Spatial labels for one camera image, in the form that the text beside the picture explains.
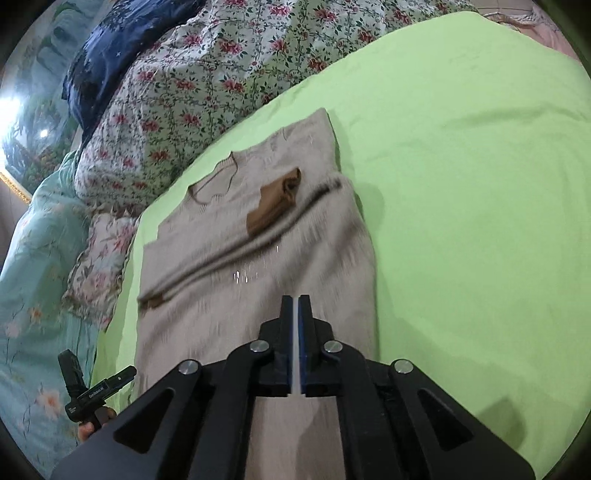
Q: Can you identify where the teal floral bed sheet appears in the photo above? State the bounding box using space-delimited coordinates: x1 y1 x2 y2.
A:
0 150 100 476

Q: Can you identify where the floral ruffled pillow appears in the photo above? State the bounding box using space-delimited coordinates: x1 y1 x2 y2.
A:
62 210 141 332

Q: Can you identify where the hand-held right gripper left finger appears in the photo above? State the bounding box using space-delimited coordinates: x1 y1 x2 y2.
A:
50 295 294 480

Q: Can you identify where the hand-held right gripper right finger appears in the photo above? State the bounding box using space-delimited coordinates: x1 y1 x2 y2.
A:
298 294 537 480

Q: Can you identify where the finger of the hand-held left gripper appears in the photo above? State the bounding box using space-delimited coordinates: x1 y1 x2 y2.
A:
104 366 138 391

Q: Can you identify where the gold framed landscape painting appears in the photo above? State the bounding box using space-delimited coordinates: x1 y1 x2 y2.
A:
0 0 93 204

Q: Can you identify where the white floral quilt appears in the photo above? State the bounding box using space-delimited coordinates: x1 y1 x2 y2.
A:
73 0 481 217

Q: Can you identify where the person's left hand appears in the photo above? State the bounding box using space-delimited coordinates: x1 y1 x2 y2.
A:
78 407 117 440

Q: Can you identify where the navy blue starry pillow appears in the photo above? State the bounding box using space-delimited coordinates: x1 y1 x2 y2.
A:
62 0 182 131

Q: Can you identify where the pink cloth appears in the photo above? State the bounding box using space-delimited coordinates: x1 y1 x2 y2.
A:
480 7 578 58

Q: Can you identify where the light green bed sheet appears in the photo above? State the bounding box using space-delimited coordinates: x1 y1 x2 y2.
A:
95 10 591 480

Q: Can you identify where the beige knit sweater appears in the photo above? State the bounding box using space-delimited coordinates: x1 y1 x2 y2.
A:
136 108 380 480

